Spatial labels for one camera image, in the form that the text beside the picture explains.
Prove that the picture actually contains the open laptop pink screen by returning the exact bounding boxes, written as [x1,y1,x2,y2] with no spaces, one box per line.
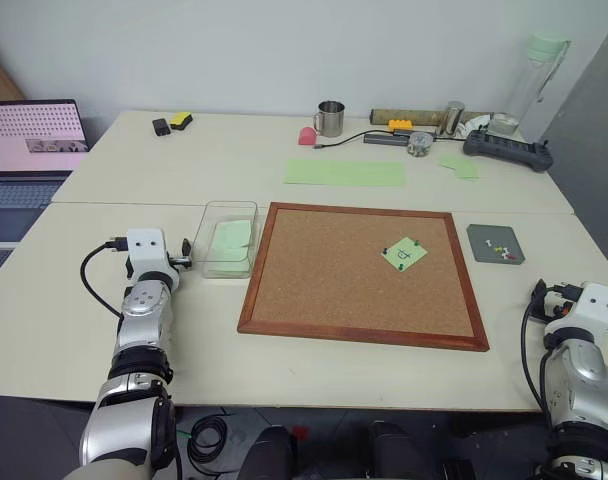
[0,97,92,242]

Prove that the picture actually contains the clear glass jar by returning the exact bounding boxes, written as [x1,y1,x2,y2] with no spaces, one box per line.
[406,130,434,159]

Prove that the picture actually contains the dark rounded shape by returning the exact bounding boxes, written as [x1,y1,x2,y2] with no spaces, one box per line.
[239,424,299,480]
[367,420,433,480]

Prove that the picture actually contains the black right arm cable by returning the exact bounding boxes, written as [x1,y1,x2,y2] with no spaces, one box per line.
[520,298,556,414]

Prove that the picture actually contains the crumpled white paper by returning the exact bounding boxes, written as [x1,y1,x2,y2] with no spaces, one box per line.
[461,114,493,136]

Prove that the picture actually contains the coiled black floor cable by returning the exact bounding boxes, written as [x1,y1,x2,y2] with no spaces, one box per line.
[187,413,231,472]

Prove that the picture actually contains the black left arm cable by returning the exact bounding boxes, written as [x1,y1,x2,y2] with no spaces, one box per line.
[79,235,129,320]

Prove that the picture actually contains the clear plastic container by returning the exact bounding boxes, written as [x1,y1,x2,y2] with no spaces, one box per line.
[190,200,263,279]

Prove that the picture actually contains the round metal tin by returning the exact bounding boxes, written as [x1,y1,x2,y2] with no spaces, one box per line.
[488,112,521,136]

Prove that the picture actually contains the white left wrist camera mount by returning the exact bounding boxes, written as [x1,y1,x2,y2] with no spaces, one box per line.
[124,228,181,282]

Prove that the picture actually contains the wood framed cork board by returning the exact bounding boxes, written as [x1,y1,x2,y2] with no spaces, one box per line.
[236,201,491,353]

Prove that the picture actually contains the green note with writing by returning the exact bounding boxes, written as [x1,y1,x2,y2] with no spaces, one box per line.
[380,235,430,273]

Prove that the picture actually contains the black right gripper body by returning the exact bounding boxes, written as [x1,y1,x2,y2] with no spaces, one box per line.
[542,282,584,321]

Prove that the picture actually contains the long green paper sheet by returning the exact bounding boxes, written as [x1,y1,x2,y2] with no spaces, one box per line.
[284,158,407,188]

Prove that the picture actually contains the grey partition panel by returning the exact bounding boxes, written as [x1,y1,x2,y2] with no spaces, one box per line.
[542,8,608,282]

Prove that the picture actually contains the stainless steel tumbler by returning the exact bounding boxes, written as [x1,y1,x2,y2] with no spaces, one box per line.
[435,100,467,138]

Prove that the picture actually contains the cut green paper scrap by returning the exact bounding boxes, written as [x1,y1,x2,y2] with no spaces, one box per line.
[437,154,481,181]

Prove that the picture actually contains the clear bottle green lid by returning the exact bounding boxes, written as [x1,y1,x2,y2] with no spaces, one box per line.
[505,31,572,132]

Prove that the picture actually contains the grey tray with pushpins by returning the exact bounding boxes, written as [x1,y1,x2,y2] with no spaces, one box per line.
[465,223,528,265]

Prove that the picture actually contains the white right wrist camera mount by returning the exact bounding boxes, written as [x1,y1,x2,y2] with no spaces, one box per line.
[543,281,608,337]

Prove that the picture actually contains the thin black usb cable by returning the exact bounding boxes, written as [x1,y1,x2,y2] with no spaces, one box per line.
[312,130,371,151]

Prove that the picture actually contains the stainless steel mug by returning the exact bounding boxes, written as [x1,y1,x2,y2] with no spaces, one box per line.
[311,100,347,138]

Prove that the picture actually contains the dark grey power bank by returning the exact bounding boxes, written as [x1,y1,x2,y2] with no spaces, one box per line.
[362,130,414,148]

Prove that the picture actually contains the dark grey handheld controller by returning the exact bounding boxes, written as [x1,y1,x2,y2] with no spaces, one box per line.
[462,129,555,173]

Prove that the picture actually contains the brown cardboard tube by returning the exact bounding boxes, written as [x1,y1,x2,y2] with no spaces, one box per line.
[369,108,451,128]

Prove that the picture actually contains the yellow and black sponge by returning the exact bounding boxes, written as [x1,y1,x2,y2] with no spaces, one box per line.
[168,111,195,133]

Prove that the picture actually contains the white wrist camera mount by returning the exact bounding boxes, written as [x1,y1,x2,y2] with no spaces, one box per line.
[543,281,608,337]
[124,228,181,282]

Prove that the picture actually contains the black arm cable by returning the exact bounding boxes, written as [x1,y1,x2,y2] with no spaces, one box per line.
[79,235,129,320]
[520,298,556,414]

